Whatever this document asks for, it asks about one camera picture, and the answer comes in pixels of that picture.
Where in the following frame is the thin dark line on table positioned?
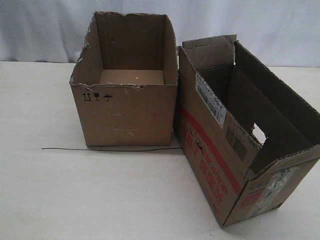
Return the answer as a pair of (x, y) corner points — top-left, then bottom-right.
(41, 147), (182, 152)

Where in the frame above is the printed cardboard box red text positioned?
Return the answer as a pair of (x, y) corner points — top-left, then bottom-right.
(174, 34), (320, 227)

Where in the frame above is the plain open cardboard box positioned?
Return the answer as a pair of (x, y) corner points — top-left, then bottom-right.
(69, 11), (178, 147)

